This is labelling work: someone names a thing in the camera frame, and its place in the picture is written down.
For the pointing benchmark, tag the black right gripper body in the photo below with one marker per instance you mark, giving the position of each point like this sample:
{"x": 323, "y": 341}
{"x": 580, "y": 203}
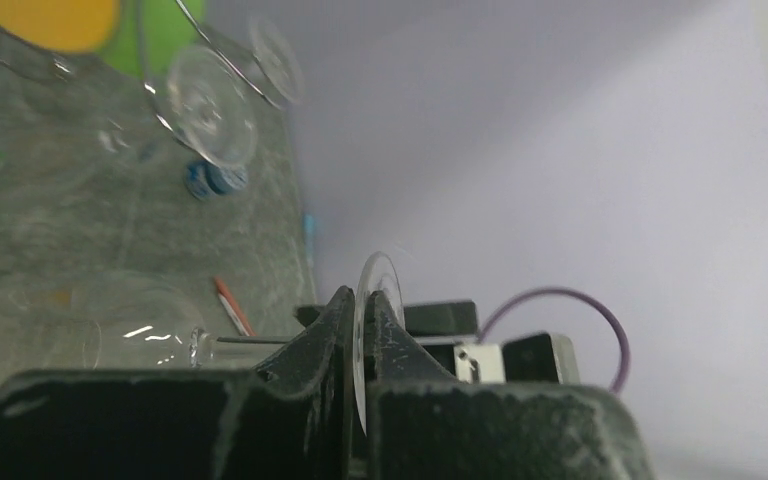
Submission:
{"x": 357, "y": 335}

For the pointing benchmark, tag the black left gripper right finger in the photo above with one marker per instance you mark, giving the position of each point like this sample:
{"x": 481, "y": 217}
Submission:
{"x": 424, "y": 423}

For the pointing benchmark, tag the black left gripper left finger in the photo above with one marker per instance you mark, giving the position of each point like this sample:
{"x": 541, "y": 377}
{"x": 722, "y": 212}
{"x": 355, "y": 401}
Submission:
{"x": 282, "y": 419}

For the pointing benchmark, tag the clear champagne flute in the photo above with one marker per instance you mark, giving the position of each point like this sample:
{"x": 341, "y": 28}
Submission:
{"x": 210, "y": 108}

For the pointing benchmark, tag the green wine glass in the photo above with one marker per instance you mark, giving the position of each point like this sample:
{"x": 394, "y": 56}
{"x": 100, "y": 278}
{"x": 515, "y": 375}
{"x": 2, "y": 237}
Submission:
{"x": 165, "y": 28}

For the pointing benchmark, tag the orange goblet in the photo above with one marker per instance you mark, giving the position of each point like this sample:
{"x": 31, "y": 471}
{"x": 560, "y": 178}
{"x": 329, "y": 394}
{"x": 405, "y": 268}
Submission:
{"x": 66, "y": 26}

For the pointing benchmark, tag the small clear wine glass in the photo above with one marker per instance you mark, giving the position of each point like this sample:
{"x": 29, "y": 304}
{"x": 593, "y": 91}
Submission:
{"x": 116, "y": 320}

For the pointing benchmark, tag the chrome wine glass rack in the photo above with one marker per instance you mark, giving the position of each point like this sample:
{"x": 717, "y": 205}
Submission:
{"x": 145, "y": 71}

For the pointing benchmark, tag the red pen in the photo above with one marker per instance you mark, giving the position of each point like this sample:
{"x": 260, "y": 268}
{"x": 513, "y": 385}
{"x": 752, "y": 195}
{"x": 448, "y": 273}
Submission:
{"x": 232, "y": 308}

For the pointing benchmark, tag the blue white round tin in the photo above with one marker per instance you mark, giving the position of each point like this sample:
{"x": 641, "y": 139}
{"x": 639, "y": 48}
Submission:
{"x": 204, "y": 180}

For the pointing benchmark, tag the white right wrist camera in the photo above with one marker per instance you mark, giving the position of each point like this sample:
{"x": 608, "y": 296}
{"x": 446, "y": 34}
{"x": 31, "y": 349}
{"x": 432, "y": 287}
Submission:
{"x": 542, "y": 357}

